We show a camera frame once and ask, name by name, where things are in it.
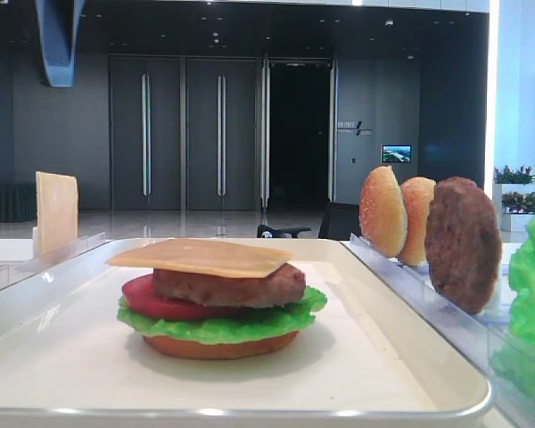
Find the orange cheese slice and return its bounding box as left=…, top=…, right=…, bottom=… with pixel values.
left=107, top=238, right=292, bottom=278
left=36, top=171, right=78, bottom=255

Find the brown meat patty on tray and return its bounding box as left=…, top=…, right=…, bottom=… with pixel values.
left=152, top=263, right=306, bottom=309

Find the green lettuce leaf on tray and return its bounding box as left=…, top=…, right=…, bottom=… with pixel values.
left=117, top=286, right=327, bottom=345

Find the red tomato slice on tray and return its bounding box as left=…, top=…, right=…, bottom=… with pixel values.
left=121, top=274, right=244, bottom=321

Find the brown meat patty standing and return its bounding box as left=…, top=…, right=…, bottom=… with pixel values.
left=424, top=177, right=502, bottom=315

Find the green lettuce leaf standing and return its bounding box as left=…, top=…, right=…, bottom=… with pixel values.
left=492, top=215, right=535, bottom=399

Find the black office chair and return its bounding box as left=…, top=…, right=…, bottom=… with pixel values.
left=256, top=202, right=361, bottom=241

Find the sesame bun left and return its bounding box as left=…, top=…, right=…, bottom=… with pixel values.
left=359, top=166, right=407, bottom=258

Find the sesame bun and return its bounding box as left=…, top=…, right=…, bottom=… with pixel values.
left=398, top=177, right=436, bottom=266
left=359, top=166, right=407, bottom=258

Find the bottom bun on tray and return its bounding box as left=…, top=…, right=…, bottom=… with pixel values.
left=144, top=331, right=299, bottom=360

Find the sesame bun right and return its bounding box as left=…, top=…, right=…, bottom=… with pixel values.
left=398, top=177, right=436, bottom=266

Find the flower planter box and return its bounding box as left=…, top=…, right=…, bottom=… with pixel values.
left=493, top=165, right=535, bottom=233

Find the white rectangular tray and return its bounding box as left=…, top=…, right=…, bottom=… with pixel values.
left=0, top=238, right=494, bottom=427

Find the blue hanging structure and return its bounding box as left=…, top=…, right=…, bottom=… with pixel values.
left=33, top=0, right=86, bottom=87

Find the small wall screen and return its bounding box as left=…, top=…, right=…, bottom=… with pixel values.
left=381, top=145, right=412, bottom=163

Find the long clear rail left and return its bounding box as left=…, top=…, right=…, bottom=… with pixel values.
left=0, top=233, right=108, bottom=291

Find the long clear rail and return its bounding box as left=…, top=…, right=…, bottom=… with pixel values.
left=347, top=235, right=535, bottom=427
left=0, top=233, right=108, bottom=291

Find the long clear rail right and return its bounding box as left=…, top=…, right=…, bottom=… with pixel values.
left=347, top=235, right=535, bottom=427

